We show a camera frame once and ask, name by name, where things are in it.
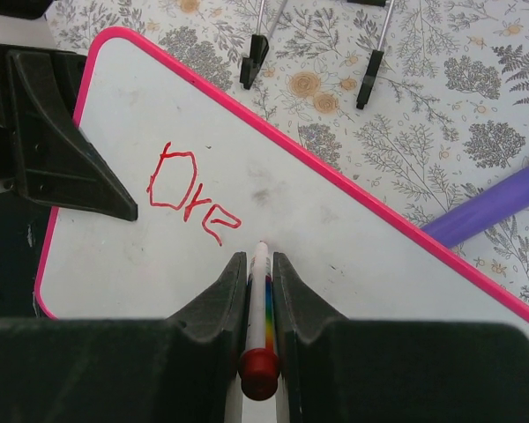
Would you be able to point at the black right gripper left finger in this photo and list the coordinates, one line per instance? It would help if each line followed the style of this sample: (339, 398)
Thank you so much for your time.
(178, 369)

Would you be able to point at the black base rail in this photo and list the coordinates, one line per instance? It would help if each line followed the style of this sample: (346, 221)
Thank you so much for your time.
(23, 226)

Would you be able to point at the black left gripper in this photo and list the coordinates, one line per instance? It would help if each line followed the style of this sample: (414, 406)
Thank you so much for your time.
(51, 162)

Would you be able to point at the pink framed whiteboard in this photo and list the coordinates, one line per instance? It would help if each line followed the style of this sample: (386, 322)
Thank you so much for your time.
(210, 179)

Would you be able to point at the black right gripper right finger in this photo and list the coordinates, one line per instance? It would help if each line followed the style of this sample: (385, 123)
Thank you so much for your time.
(334, 369)

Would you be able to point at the red capped whiteboard marker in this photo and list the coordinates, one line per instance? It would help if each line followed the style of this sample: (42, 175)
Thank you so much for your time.
(259, 362)

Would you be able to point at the white wire whiteboard stand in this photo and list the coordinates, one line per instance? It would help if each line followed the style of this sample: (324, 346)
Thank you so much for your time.
(314, 35)

